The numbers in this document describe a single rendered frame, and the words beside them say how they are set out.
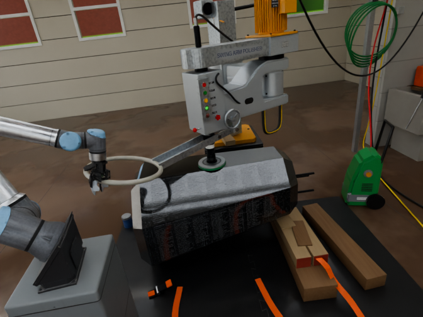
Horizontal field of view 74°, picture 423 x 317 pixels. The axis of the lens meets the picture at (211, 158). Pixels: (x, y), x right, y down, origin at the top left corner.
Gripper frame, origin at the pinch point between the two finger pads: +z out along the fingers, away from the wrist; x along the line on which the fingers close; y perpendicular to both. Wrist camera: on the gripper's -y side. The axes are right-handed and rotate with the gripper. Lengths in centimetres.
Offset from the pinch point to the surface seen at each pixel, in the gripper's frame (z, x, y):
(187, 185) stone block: 12, 61, 26
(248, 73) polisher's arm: -71, 102, 50
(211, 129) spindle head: -32, 68, 39
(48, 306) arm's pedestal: 31, -49, 21
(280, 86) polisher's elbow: -62, 125, 70
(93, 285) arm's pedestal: 24, -36, 34
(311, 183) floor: 54, 235, 101
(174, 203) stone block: 23, 49, 22
